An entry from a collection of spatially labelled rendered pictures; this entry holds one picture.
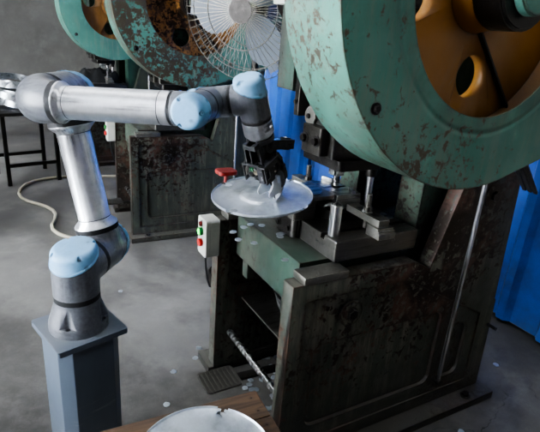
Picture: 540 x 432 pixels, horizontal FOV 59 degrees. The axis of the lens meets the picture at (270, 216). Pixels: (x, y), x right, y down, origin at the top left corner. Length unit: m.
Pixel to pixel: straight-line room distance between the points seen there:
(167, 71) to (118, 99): 1.50
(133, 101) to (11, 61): 6.72
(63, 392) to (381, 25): 1.15
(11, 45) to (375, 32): 7.09
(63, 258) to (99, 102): 0.39
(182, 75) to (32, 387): 1.59
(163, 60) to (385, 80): 1.79
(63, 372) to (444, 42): 1.19
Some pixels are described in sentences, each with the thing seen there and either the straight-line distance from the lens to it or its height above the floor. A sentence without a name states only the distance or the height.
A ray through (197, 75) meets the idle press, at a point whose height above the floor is 0.98.
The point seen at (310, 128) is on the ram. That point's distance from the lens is 1.42.
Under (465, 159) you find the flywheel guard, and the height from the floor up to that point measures 0.99.
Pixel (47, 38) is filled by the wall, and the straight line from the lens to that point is 7.79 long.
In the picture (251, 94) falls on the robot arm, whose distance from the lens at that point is 1.12.
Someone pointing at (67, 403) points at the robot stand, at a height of 0.27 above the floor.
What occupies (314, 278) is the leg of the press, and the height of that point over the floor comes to 0.64.
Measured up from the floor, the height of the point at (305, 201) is 0.79.
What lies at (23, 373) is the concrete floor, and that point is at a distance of 2.04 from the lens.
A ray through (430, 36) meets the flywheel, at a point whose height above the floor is 1.23.
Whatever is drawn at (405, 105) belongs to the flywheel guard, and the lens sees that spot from 0.97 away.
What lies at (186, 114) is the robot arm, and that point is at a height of 1.05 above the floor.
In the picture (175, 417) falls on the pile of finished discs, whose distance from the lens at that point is 1.20.
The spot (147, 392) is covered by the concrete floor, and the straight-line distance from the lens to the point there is 1.86.
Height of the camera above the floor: 1.21
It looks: 21 degrees down
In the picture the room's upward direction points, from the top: 5 degrees clockwise
